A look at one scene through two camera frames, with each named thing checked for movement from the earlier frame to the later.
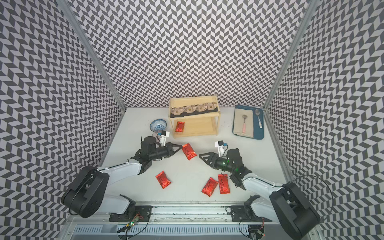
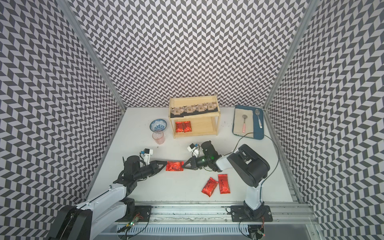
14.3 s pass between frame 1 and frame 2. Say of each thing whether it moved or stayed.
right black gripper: moved
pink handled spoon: stayed
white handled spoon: stayed
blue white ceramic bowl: stayed
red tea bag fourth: stayed
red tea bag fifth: stayed
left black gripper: moved
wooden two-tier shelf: stayed
